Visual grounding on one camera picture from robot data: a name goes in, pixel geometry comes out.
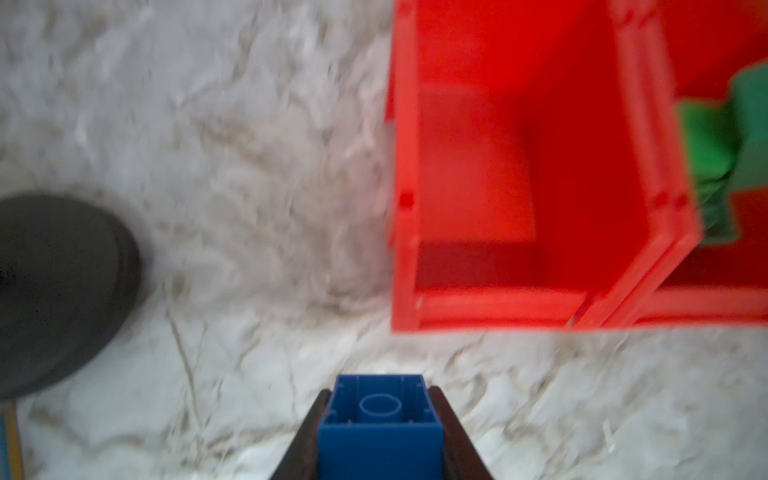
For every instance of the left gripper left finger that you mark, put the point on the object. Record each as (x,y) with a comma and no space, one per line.
(300,461)

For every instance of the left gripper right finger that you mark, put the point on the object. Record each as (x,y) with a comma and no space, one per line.
(461,460)

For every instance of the small blue brick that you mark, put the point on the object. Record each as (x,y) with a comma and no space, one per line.
(380,427)

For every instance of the dark green long brick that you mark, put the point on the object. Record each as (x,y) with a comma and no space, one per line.
(716,213)

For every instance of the light green square brick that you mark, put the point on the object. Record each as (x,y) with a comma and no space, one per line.
(748,98)

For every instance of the left red bin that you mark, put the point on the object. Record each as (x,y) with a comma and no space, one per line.
(535,145)

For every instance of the red bin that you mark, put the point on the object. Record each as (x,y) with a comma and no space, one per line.
(535,145)
(707,67)

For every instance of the colourful small card box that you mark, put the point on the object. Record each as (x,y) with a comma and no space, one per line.
(11,451)

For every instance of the microphone on black stand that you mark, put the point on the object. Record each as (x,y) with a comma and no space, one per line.
(71,273)

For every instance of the middle red bin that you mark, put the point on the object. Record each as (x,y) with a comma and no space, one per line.
(707,67)

